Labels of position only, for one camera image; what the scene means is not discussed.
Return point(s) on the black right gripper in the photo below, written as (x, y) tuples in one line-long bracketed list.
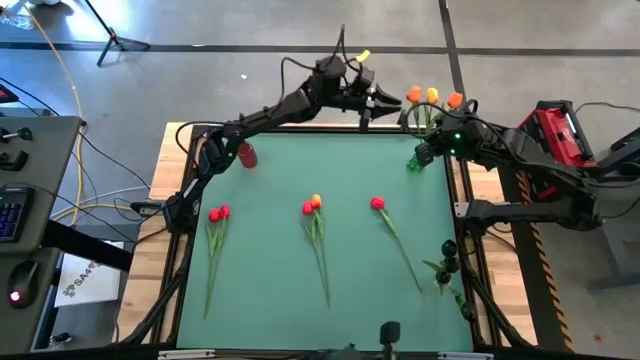
[(457, 137)]

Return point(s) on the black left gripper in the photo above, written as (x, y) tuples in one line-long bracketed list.
[(362, 97)]

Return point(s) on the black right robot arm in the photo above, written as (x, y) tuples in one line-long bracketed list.
[(530, 212)]

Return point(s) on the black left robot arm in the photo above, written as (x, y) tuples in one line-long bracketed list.
[(270, 115)]

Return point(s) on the green glass vase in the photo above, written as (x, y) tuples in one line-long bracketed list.
[(414, 165)]

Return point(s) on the red ribbed glass vase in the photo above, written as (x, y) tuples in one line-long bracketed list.
[(247, 156)]

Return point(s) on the yellow tape tag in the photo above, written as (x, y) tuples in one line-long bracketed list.
[(363, 55)]

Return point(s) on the red black tool case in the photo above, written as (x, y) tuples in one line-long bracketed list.
[(555, 130)]

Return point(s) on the black board with hazard stripe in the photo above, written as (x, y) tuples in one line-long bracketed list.
[(537, 280)]

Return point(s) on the teal green table mat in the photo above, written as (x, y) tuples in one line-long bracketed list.
[(300, 300)]

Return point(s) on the black box device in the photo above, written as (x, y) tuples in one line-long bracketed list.
[(627, 150)]

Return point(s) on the black metal stand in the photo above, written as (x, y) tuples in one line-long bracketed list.
[(607, 250)]

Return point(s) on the black tripod stand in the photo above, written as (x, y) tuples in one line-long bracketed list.
[(114, 39)]

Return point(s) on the black desk beam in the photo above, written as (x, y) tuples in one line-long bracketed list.
[(85, 245)]

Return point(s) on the grey side desk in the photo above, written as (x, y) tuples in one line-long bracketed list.
[(50, 165)]

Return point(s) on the white printed sign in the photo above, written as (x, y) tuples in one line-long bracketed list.
[(85, 282)]

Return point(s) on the clear plastic bag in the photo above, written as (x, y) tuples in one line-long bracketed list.
[(17, 21)]

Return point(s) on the red black device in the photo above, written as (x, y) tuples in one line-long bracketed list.
[(6, 94)]

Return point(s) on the black backlit keyboard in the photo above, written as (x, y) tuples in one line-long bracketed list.
[(12, 215)]

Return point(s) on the black computer mouse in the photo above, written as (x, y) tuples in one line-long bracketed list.
[(22, 282)]

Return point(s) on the black frame clamp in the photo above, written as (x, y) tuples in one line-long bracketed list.
[(402, 117)]

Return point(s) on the silver metal bracket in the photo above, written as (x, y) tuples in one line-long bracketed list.
[(465, 356), (186, 354)]

